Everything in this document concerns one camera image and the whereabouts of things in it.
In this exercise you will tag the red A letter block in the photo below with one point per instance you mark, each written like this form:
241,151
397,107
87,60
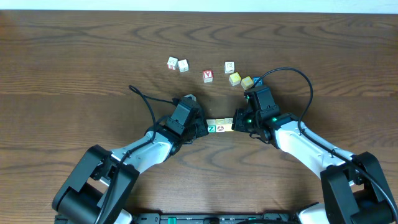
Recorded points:
207,76

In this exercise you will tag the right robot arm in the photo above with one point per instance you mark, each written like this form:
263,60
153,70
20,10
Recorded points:
354,186

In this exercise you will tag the green picture block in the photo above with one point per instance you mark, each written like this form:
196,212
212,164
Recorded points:
228,122

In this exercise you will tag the blue picture block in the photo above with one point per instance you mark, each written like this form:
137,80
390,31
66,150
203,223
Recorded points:
258,80

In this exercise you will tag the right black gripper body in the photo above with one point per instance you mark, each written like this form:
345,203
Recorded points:
245,122

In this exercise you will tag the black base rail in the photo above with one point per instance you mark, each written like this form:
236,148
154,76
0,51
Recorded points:
148,218

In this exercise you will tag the white B letter block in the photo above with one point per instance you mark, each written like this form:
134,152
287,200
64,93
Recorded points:
229,67

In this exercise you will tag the white block red side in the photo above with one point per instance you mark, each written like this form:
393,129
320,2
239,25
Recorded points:
172,63

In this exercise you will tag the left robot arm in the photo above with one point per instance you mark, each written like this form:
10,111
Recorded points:
98,186

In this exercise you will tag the yellow block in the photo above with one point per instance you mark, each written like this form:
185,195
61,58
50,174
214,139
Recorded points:
235,79
247,83

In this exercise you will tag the yellow block left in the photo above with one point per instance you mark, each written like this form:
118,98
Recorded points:
235,79

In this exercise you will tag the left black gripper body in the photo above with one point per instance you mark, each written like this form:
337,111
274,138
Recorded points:
201,130

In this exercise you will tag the cream picture block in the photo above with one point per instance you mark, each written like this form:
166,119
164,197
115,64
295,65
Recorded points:
220,125

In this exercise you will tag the red M letter block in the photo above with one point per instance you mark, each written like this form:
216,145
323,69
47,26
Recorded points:
211,125

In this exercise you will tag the yellow block right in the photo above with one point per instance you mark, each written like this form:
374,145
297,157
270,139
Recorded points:
247,83

